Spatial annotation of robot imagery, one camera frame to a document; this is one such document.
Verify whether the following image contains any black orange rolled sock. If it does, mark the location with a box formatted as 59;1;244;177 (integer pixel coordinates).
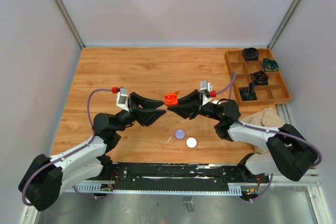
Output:
250;71;269;86

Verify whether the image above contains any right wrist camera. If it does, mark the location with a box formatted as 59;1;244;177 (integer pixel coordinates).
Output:
199;80;217;105

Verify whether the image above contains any wooden compartment tray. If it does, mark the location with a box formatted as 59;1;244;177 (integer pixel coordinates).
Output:
225;48;291;106

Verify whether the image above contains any dark blue rolled sock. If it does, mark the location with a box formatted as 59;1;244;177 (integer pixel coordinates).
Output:
239;81;257;101

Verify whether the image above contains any orange earbud charging case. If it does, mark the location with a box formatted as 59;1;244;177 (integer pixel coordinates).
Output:
164;91;179;107

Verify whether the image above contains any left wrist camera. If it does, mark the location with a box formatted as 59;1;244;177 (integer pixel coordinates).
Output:
111;87;129;112

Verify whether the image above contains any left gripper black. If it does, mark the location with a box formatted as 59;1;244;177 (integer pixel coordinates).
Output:
112;92;166;132

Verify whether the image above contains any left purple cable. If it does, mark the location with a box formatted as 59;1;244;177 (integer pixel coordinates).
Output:
22;87;114;206

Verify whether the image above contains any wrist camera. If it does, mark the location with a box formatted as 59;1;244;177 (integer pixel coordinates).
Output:
111;87;129;112
199;80;217;105

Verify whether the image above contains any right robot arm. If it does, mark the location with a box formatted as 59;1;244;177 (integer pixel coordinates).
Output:
166;90;321;182

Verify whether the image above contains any white earbud charging case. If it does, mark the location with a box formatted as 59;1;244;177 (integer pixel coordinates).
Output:
186;137;197;148

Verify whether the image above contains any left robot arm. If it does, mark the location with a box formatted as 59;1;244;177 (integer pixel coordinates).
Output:
18;88;166;211

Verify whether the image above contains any beige cloth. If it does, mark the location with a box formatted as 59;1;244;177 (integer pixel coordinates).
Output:
240;107;286;154

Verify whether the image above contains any dark green rolled sock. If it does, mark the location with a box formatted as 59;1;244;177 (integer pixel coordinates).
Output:
261;58;279;72

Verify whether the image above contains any purple earbud charging case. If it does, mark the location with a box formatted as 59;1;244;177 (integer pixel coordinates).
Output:
174;129;186;140

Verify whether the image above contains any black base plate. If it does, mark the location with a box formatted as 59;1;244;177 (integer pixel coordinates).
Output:
96;163;269;193

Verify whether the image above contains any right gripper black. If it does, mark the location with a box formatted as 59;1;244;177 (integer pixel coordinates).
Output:
167;90;223;121

